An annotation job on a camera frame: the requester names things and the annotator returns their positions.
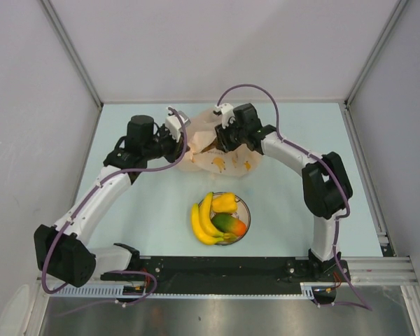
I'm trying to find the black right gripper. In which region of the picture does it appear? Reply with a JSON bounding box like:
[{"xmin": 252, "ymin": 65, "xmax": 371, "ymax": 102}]
[{"xmin": 215, "ymin": 118, "xmax": 248, "ymax": 153}]

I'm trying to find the aluminium frame post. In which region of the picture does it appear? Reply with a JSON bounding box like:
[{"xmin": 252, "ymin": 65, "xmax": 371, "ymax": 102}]
[
  {"xmin": 38, "ymin": 0, "xmax": 104, "ymax": 109},
  {"xmin": 343, "ymin": 0, "xmax": 410, "ymax": 109}
]

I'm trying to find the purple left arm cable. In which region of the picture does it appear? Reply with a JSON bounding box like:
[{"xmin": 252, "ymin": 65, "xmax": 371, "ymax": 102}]
[{"xmin": 41, "ymin": 107, "xmax": 188, "ymax": 316}]

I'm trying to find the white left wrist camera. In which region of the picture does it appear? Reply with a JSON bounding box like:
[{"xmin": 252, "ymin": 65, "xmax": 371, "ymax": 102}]
[{"xmin": 164, "ymin": 106, "xmax": 190, "ymax": 142}]

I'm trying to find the aluminium frame post left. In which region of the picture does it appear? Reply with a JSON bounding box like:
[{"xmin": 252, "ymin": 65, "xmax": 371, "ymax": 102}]
[{"xmin": 38, "ymin": 0, "xmax": 104, "ymax": 109}]

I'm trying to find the yellow fake bell pepper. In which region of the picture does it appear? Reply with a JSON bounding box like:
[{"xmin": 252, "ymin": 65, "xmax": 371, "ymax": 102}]
[{"xmin": 211, "ymin": 192, "xmax": 238, "ymax": 214}]

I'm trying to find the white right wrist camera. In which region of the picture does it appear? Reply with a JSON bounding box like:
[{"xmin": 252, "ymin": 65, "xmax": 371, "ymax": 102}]
[{"xmin": 213, "ymin": 103, "xmax": 234, "ymax": 129}]

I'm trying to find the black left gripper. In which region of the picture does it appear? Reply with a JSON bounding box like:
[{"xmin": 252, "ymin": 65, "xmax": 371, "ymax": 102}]
[{"xmin": 143, "ymin": 123, "xmax": 190, "ymax": 165}]

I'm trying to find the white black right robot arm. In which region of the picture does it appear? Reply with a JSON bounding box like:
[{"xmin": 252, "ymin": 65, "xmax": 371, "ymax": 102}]
[{"xmin": 213, "ymin": 104, "xmax": 353, "ymax": 281}]

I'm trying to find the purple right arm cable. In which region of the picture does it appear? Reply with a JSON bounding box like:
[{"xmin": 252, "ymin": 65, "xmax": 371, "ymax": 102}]
[{"xmin": 217, "ymin": 83, "xmax": 372, "ymax": 312}]

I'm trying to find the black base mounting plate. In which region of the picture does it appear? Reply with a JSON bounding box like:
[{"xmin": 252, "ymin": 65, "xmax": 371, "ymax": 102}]
[{"xmin": 100, "ymin": 255, "xmax": 351, "ymax": 285}]

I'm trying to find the white slotted cable duct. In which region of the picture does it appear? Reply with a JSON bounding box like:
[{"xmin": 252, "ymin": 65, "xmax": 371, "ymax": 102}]
[{"xmin": 52, "ymin": 284, "xmax": 145, "ymax": 298}]

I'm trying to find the yellow fake banana bunch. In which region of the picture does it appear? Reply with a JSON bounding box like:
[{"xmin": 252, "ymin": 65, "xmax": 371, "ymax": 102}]
[{"xmin": 190, "ymin": 192, "xmax": 238, "ymax": 246}]

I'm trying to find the aluminium front rail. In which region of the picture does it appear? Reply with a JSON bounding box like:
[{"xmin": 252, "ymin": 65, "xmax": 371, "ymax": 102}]
[{"xmin": 35, "ymin": 255, "xmax": 417, "ymax": 285}]

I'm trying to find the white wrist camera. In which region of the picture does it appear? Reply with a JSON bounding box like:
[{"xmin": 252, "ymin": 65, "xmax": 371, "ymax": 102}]
[
  {"xmin": 164, "ymin": 106, "xmax": 190, "ymax": 142},
  {"xmin": 213, "ymin": 103, "xmax": 234, "ymax": 129}
]

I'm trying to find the green orange fake mango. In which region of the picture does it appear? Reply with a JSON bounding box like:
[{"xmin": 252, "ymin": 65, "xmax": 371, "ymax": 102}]
[{"xmin": 211, "ymin": 213, "xmax": 247, "ymax": 236}]

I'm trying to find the aluminium frame post right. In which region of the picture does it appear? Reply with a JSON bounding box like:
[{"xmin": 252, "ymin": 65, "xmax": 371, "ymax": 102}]
[{"xmin": 343, "ymin": 0, "xmax": 410, "ymax": 109}]

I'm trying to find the round printed plate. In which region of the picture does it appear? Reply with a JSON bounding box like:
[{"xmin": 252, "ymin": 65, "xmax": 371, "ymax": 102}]
[{"xmin": 196, "ymin": 192, "xmax": 251, "ymax": 246}]

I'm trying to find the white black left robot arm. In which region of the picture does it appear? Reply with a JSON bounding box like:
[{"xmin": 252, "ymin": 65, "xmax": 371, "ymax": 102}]
[{"xmin": 34, "ymin": 108, "xmax": 190, "ymax": 294}]

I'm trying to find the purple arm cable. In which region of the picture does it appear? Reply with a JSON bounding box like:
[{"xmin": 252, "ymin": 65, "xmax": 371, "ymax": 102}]
[
  {"xmin": 217, "ymin": 83, "xmax": 372, "ymax": 312},
  {"xmin": 41, "ymin": 107, "xmax": 188, "ymax": 316}
]

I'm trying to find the translucent orange plastic bag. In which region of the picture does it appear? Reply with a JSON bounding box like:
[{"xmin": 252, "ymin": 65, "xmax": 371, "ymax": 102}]
[{"xmin": 177, "ymin": 109, "xmax": 262, "ymax": 177}]

